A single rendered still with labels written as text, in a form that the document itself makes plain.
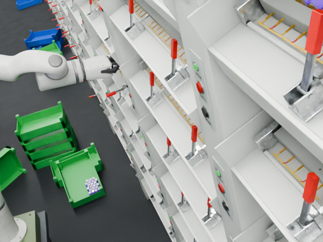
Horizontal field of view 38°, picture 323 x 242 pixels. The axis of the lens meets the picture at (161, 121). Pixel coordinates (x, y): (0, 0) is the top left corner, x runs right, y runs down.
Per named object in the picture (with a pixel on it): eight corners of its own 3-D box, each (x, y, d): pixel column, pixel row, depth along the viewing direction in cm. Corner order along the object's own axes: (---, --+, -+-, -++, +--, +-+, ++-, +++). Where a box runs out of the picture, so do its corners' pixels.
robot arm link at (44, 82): (70, 54, 163) (70, 66, 171) (31, 62, 159) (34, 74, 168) (76, 76, 160) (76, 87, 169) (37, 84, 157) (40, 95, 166)
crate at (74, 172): (105, 194, 269) (103, 187, 263) (72, 209, 266) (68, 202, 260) (90, 155, 287) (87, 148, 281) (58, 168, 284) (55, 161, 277)
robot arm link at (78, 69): (73, 77, 172) (81, 75, 173) (78, 87, 165) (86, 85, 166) (69, 56, 168) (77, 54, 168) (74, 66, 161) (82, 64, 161)
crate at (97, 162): (58, 188, 283) (53, 179, 278) (53, 169, 299) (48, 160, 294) (104, 169, 288) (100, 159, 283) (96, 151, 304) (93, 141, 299)
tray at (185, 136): (231, 227, 90) (197, 190, 82) (137, 89, 138) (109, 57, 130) (316, 162, 89) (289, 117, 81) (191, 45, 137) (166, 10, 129)
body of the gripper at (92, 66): (78, 74, 173) (107, 67, 176) (84, 86, 165) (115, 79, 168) (75, 55, 169) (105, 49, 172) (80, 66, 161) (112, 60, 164)
